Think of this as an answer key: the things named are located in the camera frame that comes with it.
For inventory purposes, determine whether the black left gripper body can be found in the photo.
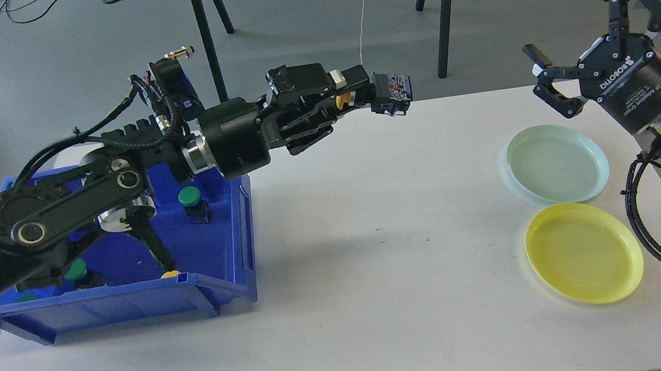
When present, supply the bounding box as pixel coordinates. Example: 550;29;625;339
197;63;337;180

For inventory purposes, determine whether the white cable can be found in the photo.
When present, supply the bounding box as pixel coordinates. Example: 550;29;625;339
352;0;383;67

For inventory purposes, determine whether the green push button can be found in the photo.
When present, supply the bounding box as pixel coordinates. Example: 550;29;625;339
17;294;38;303
64;258;108;289
177;185;212;225

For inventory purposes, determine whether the blue plastic bin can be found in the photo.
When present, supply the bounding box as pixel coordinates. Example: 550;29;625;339
0;163;257;345

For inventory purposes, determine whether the yellow plate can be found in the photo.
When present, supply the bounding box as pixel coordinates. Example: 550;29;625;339
524;203;645;305

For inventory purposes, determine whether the yellow push button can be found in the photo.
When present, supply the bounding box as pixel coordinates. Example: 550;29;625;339
161;270;181;279
332;68;416;125

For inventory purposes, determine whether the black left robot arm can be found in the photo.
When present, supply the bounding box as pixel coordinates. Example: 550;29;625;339
0;47;412;345

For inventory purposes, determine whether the light green plate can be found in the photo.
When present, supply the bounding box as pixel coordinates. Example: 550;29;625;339
503;124;611;205

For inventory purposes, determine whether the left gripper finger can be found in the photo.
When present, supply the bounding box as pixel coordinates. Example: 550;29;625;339
327;65;373;97
331;85;380;118

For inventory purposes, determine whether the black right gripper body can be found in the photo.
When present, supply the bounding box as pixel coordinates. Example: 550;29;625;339
577;33;661;134

